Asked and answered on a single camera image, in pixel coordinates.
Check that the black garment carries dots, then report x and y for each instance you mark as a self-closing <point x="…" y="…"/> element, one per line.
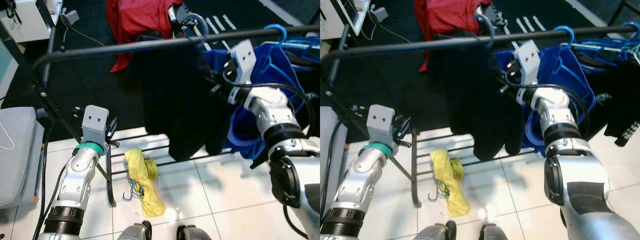
<point x="175" y="100"/>
<point x="470" y="100"/>

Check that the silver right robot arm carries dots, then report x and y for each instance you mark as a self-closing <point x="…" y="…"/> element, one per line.
<point x="555" y="107"/>
<point x="272" y="112"/>

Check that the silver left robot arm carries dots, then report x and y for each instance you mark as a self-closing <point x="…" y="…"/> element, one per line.
<point x="360" y="175"/>
<point x="75" y="175"/>

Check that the blue plastic hanger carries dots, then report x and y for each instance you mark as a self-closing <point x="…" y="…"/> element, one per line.
<point x="607" y="50"/>
<point x="131" y="192"/>
<point x="437" y="192"/>
<point x="302" y="46"/>
<point x="283" y="35"/>
<point x="571" y="35"/>

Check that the blue shirt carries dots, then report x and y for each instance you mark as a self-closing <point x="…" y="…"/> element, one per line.
<point x="270" y="65"/>
<point x="565" y="70"/>

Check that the black floor mat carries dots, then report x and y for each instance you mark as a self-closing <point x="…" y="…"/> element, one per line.
<point x="380" y="80"/>
<point x="90" y="90"/>

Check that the yellow cloth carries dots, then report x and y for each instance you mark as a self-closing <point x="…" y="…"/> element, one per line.
<point x="142" y="170"/>
<point x="447" y="170"/>

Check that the black gadget with white label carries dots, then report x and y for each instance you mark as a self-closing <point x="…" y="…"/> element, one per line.
<point x="485" y="15"/>
<point x="180" y="17"/>

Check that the black metal clothes rack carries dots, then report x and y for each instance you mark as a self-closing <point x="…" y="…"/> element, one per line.
<point x="390" y="48"/>
<point x="100" y="49"/>

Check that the red cloth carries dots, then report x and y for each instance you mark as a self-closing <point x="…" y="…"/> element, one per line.
<point x="445" y="20"/>
<point x="135" y="20"/>

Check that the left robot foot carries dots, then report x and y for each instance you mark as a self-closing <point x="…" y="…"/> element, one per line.
<point x="134" y="231"/>
<point x="435" y="231"/>

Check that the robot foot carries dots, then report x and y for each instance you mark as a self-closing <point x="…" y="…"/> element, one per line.
<point x="134" y="231"/>
<point x="497" y="232"/>
<point x="194" y="233"/>
<point x="435" y="231"/>

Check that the small grey power adapter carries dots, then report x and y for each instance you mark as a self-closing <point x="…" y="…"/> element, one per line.
<point x="71" y="17"/>
<point x="381" y="14"/>

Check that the white cabinet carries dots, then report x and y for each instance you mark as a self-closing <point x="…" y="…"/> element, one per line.
<point x="25" y="25"/>
<point x="340" y="20"/>

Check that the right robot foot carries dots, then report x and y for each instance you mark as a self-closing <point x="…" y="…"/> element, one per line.
<point x="497" y="232"/>
<point x="194" y="233"/>

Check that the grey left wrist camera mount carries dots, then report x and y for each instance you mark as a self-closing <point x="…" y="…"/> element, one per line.
<point x="95" y="122"/>
<point x="380" y="122"/>

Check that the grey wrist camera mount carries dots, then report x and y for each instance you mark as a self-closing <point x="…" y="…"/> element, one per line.
<point x="95" y="122"/>
<point x="529" y="57"/>
<point x="380" y="122"/>
<point x="242" y="57"/>

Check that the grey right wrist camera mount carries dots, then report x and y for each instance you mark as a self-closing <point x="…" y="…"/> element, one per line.
<point x="242" y="57"/>
<point x="529" y="57"/>

